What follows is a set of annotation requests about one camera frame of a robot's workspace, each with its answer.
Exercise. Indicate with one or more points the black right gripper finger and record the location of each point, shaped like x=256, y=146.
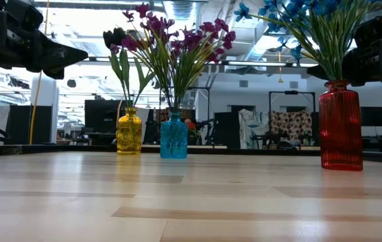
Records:
x=325, y=72

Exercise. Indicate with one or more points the yellow glass vase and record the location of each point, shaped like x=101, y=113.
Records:
x=128, y=134

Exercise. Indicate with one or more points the large black monitor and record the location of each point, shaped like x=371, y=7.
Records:
x=100, y=116

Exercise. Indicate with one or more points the blue glass vase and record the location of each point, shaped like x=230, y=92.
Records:
x=174, y=138

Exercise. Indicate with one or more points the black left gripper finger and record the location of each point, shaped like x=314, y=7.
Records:
x=63, y=55
x=54, y=74

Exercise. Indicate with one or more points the white and teal cloth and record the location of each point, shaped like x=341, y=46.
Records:
x=251, y=127

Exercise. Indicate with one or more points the red glass vase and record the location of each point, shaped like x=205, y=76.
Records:
x=340, y=134

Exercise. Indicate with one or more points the brown patterned quilt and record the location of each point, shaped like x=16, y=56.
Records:
x=293, y=124

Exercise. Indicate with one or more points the black partition panels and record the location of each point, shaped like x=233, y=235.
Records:
x=19, y=124

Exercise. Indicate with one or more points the black frame stand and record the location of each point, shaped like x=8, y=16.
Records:
x=292, y=92

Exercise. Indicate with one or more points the blue artificial flower bunch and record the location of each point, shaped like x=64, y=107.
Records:
x=349, y=20
x=315, y=8
x=278, y=20

